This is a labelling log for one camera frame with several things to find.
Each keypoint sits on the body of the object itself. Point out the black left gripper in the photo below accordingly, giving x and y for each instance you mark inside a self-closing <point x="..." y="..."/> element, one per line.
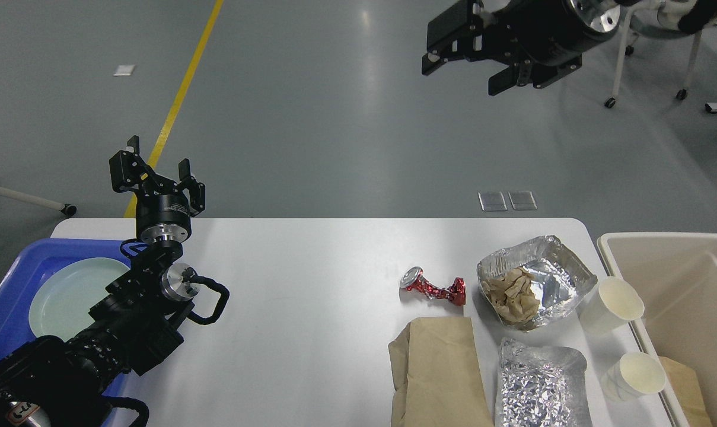
<point x="158" y="217"/>

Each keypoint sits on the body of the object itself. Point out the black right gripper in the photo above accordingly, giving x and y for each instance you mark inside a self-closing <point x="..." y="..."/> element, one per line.
<point x="551" y="34"/>

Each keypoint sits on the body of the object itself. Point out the light green plate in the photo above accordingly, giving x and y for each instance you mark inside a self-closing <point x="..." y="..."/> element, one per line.
<point x="61" y="306"/>

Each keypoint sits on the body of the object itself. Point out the white paper cup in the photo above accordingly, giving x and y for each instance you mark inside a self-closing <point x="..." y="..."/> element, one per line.
<point x="635" y="375"/>
<point x="615" y="303"/>

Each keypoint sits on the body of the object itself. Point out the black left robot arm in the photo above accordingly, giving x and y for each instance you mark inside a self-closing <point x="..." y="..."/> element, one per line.
<point x="55" y="382"/>

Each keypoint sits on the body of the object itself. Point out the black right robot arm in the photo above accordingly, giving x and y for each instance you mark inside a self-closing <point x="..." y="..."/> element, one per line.
<point x="541" y="42"/>

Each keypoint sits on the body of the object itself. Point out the white floor marker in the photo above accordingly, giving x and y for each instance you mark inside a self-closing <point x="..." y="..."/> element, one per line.
<point x="125" y="70"/>

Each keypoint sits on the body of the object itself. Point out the left floor plate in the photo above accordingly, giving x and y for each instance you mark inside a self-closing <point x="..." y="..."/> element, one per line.
<point x="492" y="201"/>

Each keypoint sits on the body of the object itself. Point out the floor plate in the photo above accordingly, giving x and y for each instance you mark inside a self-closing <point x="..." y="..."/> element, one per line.
<point x="523" y="200"/>
<point x="492" y="201"/>

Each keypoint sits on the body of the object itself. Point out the right floor plate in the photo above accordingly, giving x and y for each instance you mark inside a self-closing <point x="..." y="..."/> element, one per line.
<point x="523" y="200"/>

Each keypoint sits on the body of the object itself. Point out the white office chair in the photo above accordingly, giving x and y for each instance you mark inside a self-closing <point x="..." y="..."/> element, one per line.
<point x="661" y="20"/>

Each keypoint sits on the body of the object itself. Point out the white stand leg with caster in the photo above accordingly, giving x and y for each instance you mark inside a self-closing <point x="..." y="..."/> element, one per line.
<point x="64" y="208"/>

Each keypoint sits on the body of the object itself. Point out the blue plastic tray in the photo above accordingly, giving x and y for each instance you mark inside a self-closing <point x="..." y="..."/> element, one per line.
<point x="30" y="269"/>

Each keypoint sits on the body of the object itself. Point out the crushed red can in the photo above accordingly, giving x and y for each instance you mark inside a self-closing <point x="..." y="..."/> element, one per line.
<point x="414" y="280"/>

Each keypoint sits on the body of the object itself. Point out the crumpled brown paper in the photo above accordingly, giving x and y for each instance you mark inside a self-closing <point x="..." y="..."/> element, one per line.
<point x="512" y="297"/>

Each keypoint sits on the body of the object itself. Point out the beige plastic bin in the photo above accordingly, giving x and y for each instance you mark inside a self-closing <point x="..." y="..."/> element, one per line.
<point x="675" y="275"/>

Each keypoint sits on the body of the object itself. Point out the brown paper bag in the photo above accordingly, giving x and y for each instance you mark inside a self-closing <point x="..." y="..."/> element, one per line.
<point x="436" y="375"/>

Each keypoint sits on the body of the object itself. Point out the crumpled aluminium foil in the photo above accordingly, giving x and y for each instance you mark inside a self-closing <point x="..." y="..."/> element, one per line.
<point x="541" y="386"/>

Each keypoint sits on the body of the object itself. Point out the brown paper in bin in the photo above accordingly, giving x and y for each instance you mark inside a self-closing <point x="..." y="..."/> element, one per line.
<point x="686" y="387"/>

